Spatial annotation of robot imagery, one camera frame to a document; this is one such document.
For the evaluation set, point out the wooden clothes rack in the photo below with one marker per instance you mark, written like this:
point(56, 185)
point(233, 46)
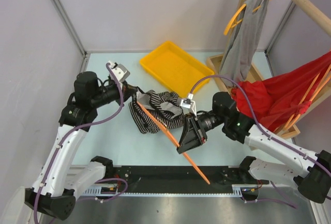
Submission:
point(289, 130)

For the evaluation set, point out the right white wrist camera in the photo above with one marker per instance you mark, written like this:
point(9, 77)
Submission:
point(188, 103)

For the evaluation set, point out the grey tank top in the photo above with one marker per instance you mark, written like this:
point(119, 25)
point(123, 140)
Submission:
point(237, 58)

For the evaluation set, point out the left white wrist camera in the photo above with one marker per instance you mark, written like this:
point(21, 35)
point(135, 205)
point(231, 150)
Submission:
point(118, 71)

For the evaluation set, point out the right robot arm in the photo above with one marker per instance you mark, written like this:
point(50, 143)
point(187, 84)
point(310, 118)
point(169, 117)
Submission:
point(299, 168)

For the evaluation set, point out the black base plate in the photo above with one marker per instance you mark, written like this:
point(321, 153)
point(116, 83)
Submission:
point(181, 176)

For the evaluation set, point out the red tank top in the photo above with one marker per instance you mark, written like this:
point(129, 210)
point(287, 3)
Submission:
point(275, 99)

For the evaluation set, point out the orange hanger with grey top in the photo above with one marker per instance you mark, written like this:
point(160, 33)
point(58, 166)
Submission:
point(238, 14)

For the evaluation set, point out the white cable duct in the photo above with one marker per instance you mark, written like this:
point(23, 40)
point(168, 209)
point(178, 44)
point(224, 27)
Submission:
point(231, 191)

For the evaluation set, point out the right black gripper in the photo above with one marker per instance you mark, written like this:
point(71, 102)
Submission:
point(193, 136)

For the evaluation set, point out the striped tank top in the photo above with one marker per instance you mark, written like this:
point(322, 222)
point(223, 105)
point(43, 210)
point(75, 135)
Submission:
point(162, 106)

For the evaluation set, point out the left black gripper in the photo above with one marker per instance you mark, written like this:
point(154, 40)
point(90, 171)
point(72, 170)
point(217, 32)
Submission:
point(128, 90)

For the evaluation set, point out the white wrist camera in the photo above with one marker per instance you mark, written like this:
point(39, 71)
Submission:
point(188, 103)
point(118, 71)

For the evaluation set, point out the yellow plastic tray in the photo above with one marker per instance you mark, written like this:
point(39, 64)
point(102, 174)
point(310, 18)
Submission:
point(174, 68)

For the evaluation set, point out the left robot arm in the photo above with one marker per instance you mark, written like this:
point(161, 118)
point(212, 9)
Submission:
point(53, 193)

